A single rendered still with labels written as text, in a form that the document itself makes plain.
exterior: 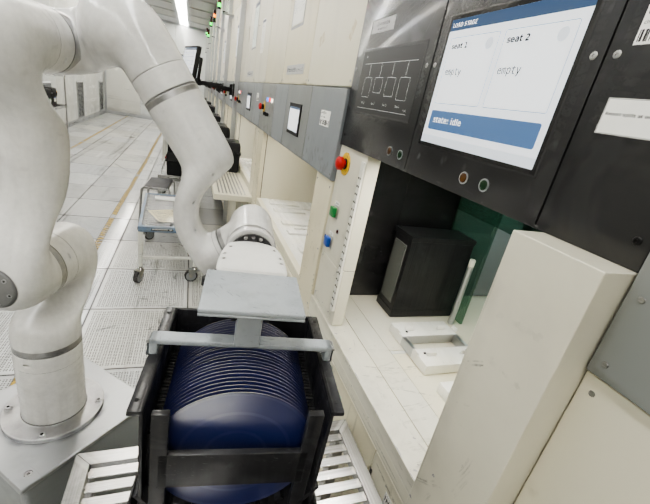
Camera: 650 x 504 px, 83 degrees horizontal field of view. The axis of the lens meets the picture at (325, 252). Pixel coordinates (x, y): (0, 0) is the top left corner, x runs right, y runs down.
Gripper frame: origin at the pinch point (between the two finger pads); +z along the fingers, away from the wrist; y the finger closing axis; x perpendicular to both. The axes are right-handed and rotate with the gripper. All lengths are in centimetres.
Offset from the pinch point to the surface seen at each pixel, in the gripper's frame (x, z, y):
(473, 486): -18.7, 12.4, -32.2
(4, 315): -127, -177, 130
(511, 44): 38, -14, -33
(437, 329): -34, -50, -64
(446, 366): -35, -32, -58
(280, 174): -23, -207, -22
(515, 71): 34.6, -11.5, -33.3
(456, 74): 34, -25, -31
